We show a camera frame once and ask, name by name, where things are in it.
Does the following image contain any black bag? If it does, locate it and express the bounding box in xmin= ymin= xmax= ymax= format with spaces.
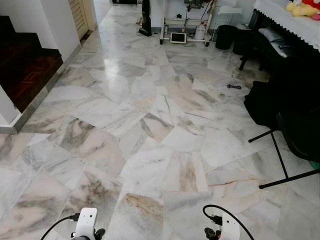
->
xmin=243 ymin=80 xmax=283 ymax=129

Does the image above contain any dark wooden staircase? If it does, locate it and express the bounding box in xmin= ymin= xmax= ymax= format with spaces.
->
xmin=0 ymin=15 xmax=64 ymax=114

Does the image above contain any black waste bin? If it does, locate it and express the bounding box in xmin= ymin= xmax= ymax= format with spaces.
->
xmin=232 ymin=28 xmax=257 ymax=56
xmin=215 ymin=24 xmax=239 ymax=51

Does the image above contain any white framed tablet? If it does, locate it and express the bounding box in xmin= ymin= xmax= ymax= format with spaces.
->
xmin=170 ymin=32 xmax=187 ymax=45

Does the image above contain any white plastic bottle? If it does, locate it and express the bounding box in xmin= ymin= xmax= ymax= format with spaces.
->
xmin=194 ymin=22 xmax=207 ymax=41

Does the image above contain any black bench with grey cushion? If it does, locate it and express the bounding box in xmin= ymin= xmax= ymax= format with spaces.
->
xmin=239 ymin=9 xmax=301 ymax=71

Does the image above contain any white metal cart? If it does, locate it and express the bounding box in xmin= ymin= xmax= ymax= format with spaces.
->
xmin=159 ymin=0 xmax=215 ymax=47

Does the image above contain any light wooden door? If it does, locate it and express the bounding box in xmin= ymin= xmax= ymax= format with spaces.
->
xmin=69 ymin=0 xmax=97 ymax=41

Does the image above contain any black upright stand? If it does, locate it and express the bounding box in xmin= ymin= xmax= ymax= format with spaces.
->
xmin=137 ymin=0 xmax=153 ymax=37

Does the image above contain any white lace tablecloth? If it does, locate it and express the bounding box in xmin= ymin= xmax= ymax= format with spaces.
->
xmin=252 ymin=0 xmax=320 ymax=52

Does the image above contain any yellow plush toy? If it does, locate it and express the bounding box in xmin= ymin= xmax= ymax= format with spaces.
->
xmin=285 ymin=0 xmax=320 ymax=21

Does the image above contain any red plush toy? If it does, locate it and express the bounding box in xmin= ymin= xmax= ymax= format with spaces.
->
xmin=301 ymin=0 xmax=320 ymax=10

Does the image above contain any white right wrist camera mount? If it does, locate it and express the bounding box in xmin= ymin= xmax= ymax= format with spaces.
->
xmin=219 ymin=212 xmax=241 ymax=240

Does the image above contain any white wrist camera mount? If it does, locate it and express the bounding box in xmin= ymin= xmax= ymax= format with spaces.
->
xmin=219 ymin=212 xmax=241 ymax=240
xmin=74 ymin=207 xmax=99 ymax=240

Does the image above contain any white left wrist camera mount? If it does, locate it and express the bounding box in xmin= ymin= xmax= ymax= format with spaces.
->
xmin=74 ymin=207 xmax=99 ymax=240

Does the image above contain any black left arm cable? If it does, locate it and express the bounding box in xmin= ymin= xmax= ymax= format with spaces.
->
xmin=40 ymin=212 xmax=81 ymax=240

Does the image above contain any black metal leg frame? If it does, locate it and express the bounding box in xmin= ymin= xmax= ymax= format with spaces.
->
xmin=248 ymin=128 xmax=320 ymax=190

